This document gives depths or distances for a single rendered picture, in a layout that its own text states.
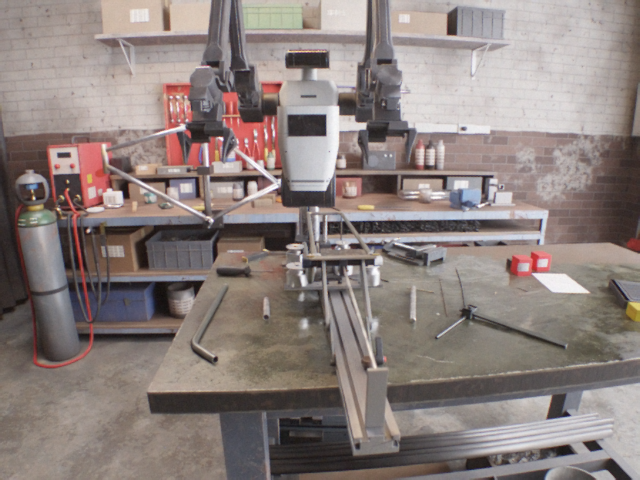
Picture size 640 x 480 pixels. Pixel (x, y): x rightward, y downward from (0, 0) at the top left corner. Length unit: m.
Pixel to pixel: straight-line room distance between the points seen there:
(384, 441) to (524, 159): 3.24
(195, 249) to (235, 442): 1.79
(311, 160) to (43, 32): 2.60
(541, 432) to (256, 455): 1.17
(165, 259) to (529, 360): 2.14
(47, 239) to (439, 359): 2.18
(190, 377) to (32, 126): 3.09
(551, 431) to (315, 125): 1.43
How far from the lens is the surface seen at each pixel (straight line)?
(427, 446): 1.55
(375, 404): 0.54
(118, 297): 2.75
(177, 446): 1.94
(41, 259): 2.55
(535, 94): 3.67
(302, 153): 1.50
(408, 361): 0.75
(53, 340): 2.72
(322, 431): 1.67
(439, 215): 2.49
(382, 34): 1.16
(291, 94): 1.59
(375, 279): 0.95
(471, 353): 0.81
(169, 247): 2.53
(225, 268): 1.15
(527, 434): 1.71
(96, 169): 3.00
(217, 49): 1.17
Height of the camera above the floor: 1.27
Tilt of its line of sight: 15 degrees down
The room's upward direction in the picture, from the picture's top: straight up
